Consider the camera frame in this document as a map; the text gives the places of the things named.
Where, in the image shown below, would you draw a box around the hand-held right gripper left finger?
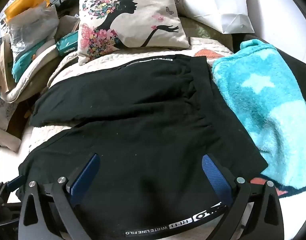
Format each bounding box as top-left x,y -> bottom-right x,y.
18,152 -> 98,240

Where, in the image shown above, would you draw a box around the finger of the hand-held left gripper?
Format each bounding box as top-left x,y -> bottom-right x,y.
7,175 -> 26,193

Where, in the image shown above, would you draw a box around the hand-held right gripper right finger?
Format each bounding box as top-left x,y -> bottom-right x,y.
202,154 -> 285,240

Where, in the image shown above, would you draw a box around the black pants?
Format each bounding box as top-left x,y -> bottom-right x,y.
18,54 -> 268,238

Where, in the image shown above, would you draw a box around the turquoise star fleece blanket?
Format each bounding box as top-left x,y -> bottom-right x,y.
212,39 -> 306,193

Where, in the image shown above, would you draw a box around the cream folded cushion pad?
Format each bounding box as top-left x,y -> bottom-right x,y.
3,42 -> 68,103

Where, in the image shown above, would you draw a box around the heart print quilted bedspread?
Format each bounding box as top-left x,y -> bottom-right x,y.
0,37 -> 306,230

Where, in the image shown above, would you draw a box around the teal plastic package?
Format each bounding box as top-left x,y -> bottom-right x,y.
12,40 -> 47,80

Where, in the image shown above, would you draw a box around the teal tissue packet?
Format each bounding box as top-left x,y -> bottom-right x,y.
55,34 -> 81,57

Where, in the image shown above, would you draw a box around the translucent plastic bag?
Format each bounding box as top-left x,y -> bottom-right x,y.
4,0 -> 60,65

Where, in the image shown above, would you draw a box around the floral silhouette printed pillow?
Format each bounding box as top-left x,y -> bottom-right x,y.
77,0 -> 188,67

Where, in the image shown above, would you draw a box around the yellow bag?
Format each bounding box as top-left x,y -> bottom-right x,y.
4,0 -> 52,22

